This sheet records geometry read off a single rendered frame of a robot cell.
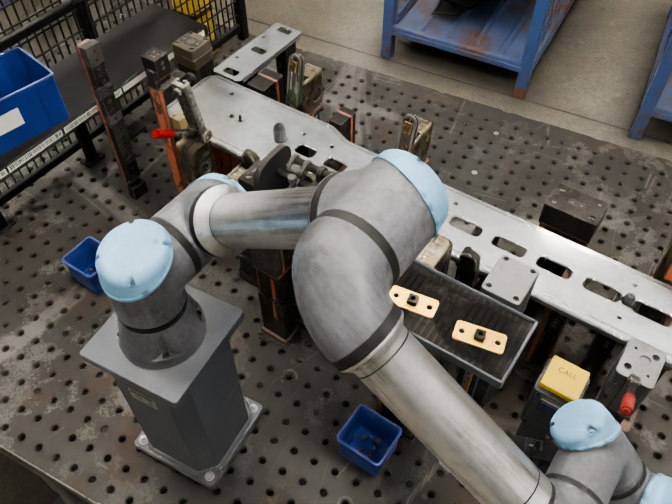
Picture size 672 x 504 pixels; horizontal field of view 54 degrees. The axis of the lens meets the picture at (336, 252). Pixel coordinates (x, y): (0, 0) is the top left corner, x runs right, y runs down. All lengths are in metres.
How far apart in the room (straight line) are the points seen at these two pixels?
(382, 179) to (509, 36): 2.93
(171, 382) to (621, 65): 3.21
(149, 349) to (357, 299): 0.53
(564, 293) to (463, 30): 2.43
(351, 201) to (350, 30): 3.21
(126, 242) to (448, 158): 1.25
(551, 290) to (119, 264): 0.84
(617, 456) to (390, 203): 0.41
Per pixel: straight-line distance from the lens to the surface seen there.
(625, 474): 0.90
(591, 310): 1.39
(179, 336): 1.11
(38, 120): 1.75
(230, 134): 1.67
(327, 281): 0.67
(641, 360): 1.29
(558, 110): 3.49
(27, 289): 1.88
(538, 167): 2.09
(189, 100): 1.51
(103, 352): 1.20
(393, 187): 0.73
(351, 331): 0.67
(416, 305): 1.11
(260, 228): 0.91
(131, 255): 1.01
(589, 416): 0.87
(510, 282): 1.24
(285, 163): 1.37
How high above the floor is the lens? 2.08
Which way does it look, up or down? 51 degrees down
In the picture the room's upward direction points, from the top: 1 degrees counter-clockwise
